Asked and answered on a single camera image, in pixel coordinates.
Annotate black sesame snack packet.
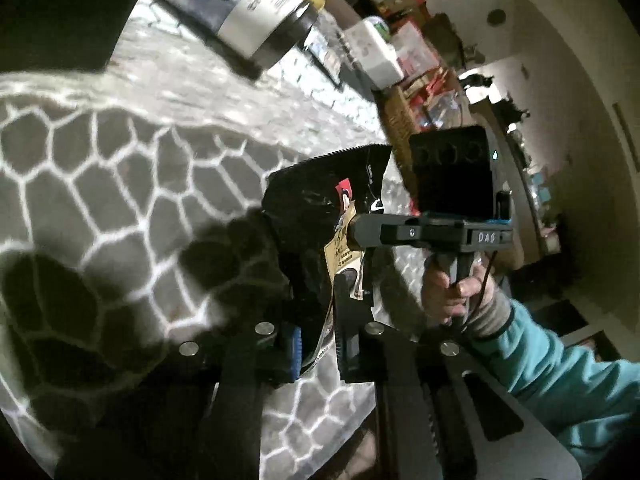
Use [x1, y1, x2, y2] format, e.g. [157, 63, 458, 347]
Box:
[261, 143, 394, 376]

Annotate white tissue box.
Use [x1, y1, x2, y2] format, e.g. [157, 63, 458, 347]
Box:
[344, 16, 404, 90]

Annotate person's right hand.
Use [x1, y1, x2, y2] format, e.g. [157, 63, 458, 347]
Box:
[421, 257, 496, 324]

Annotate red white snack bag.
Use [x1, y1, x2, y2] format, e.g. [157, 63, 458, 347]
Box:
[392, 21, 439, 81]

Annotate red snacks in basket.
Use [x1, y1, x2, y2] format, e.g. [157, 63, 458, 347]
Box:
[402, 66, 473, 131]

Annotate wicker basket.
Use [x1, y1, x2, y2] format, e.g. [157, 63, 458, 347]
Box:
[373, 86, 420, 198]

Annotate white cup with black lid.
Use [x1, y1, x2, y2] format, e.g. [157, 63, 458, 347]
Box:
[165, 0, 318, 70]

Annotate teal sleeved forearm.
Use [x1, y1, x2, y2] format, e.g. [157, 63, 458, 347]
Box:
[469, 289, 639, 477]

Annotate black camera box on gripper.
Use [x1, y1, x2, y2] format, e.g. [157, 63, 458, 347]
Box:
[409, 125, 496, 222]

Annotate grey white patterned blanket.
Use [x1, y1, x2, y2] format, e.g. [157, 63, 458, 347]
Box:
[1, 0, 385, 479]

